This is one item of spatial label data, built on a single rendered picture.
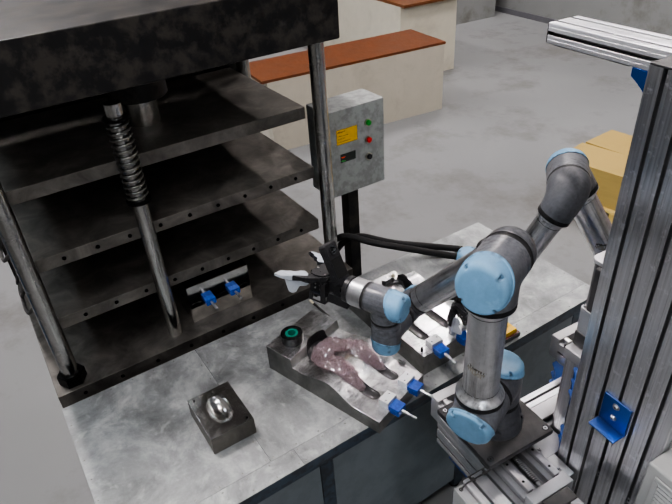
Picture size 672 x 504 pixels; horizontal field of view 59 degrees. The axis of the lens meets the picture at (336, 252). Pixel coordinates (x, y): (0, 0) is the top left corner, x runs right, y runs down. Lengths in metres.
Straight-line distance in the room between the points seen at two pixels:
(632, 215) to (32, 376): 3.28
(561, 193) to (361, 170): 1.23
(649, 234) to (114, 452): 1.68
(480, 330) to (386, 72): 4.96
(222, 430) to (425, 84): 4.98
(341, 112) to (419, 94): 3.90
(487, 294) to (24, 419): 2.84
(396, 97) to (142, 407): 4.66
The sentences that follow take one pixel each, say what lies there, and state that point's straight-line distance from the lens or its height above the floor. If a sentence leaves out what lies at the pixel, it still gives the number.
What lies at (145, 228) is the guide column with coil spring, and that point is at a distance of 2.22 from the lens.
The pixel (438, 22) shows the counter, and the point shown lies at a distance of 7.64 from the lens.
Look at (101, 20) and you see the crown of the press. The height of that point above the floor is 2.00.
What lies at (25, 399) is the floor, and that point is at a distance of 3.73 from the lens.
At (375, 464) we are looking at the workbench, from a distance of 2.32.
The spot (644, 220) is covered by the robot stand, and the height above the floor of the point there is 1.74.
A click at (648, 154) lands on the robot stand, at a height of 1.87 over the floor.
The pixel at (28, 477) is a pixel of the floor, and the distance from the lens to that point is 3.34.
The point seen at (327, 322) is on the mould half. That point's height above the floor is 0.91.
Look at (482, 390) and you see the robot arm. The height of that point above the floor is 1.32.
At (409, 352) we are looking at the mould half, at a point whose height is 0.85.
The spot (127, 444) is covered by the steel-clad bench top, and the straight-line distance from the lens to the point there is 2.16.
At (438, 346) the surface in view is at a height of 0.90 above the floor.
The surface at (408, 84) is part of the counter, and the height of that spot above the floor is 0.35.
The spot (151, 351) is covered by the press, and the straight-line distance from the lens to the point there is 2.47.
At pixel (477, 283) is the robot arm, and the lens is 1.22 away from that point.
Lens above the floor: 2.37
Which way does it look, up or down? 34 degrees down
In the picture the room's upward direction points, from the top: 4 degrees counter-clockwise
